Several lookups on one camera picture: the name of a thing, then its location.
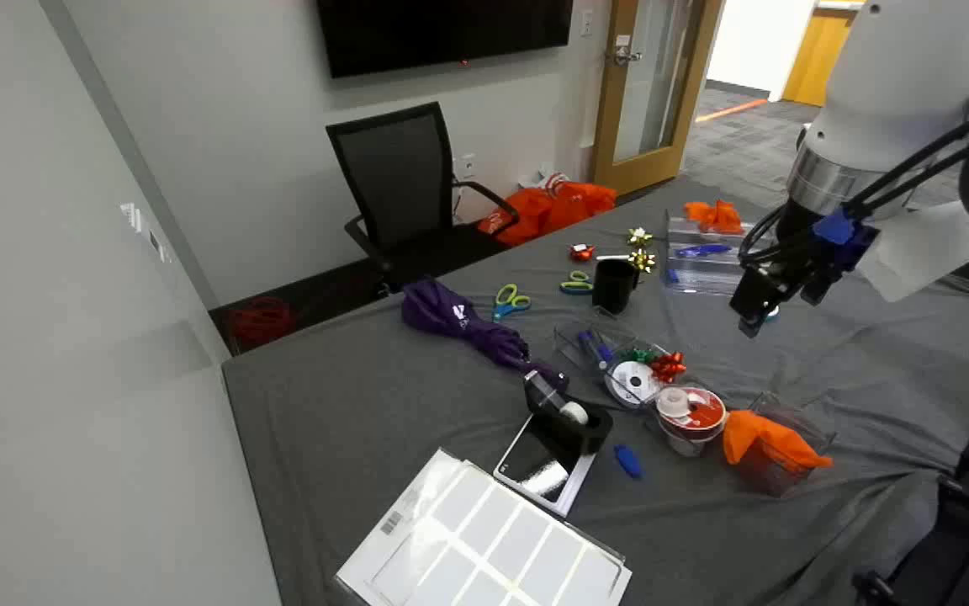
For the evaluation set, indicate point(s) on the blue pen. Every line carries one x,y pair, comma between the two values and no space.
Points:
704,251

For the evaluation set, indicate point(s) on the purple ribbon bundle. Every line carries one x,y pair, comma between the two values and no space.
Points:
453,310

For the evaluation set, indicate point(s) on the small blue clip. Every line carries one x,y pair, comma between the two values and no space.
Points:
627,459

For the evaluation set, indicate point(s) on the green blue scissors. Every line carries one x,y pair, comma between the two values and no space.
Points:
508,301

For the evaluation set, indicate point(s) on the white wall switch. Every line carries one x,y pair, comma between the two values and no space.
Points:
142,222

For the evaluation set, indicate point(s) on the black mesh office chair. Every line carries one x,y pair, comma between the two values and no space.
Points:
400,185

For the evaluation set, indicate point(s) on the silver gift bow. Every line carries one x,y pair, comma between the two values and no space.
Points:
639,236

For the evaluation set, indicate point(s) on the white ribbon spool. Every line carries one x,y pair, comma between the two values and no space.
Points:
634,384

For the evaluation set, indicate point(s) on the small clear plastic container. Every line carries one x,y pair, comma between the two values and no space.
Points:
776,477

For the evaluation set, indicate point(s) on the white grid tray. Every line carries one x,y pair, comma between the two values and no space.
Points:
480,541

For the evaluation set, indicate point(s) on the wooden door with glass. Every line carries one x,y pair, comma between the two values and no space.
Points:
653,88

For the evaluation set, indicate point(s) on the black tape dispenser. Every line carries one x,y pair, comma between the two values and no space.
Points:
556,415

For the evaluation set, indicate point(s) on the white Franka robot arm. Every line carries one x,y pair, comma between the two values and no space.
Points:
908,79

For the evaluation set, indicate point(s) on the black tablet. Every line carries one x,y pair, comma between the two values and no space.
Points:
536,461

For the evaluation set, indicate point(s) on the clear plastic tray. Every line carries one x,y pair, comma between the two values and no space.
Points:
619,352

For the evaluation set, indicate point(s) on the orange tissue paper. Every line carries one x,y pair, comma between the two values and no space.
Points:
714,218
773,439

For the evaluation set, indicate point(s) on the black box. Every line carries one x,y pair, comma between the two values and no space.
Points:
615,283

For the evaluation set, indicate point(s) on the small red bow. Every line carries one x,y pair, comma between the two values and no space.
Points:
582,253

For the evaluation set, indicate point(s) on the yellow door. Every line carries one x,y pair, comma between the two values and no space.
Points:
817,54

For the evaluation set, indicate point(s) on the orange bags pile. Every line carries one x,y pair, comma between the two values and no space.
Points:
546,209

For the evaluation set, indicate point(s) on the green ribbon loop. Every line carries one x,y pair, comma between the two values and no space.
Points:
572,283

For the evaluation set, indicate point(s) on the black wall television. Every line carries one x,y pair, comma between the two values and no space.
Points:
439,33

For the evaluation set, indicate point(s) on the blue ribbon bundle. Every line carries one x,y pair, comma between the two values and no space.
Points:
597,347

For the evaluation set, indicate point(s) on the red ribbon spool cup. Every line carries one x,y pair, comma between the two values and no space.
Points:
690,411

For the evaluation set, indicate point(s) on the shiny red bow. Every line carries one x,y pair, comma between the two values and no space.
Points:
670,364

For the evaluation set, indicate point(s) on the large clear plastic container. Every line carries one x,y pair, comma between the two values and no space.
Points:
693,272

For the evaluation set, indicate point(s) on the gold gift bow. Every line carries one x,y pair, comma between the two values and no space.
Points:
644,260

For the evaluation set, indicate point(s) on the grey tablecloth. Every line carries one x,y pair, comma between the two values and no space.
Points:
394,415

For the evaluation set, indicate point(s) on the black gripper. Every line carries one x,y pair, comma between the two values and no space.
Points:
788,260

